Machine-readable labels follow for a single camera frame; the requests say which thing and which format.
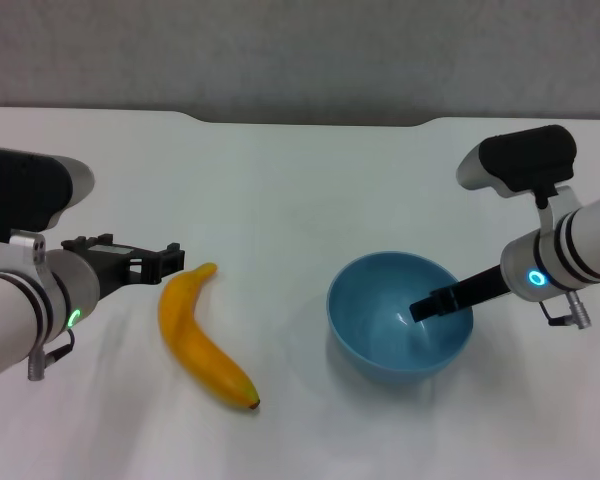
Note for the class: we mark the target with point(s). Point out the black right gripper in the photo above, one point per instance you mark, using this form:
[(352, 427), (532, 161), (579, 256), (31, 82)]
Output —
[(482, 289)]

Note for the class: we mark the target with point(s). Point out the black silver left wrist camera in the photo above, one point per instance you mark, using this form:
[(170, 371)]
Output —
[(25, 185)]

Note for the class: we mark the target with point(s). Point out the yellow banana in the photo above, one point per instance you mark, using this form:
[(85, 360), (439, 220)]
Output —
[(190, 330)]

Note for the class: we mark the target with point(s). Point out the blue plastic bowl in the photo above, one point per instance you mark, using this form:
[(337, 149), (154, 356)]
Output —
[(375, 335)]

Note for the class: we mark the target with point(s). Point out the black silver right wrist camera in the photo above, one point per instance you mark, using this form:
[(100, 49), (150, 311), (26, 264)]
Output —
[(525, 157)]

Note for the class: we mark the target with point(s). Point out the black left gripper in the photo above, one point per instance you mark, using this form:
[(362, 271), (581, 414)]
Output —
[(105, 265)]

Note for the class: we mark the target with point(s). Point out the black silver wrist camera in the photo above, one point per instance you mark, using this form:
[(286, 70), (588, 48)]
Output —
[(25, 185), (525, 157)]

